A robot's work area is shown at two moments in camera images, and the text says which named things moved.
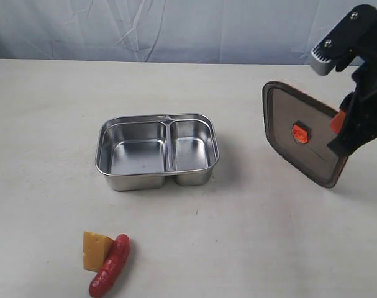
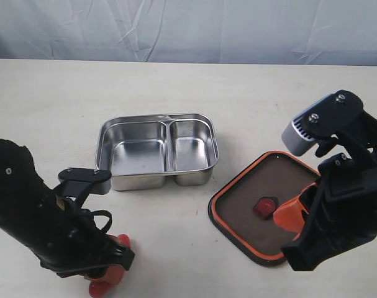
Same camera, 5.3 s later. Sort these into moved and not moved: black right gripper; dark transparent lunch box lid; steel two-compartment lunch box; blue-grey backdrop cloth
Moved: black right gripper; dark transparent lunch box lid
Not moved: steel two-compartment lunch box; blue-grey backdrop cloth
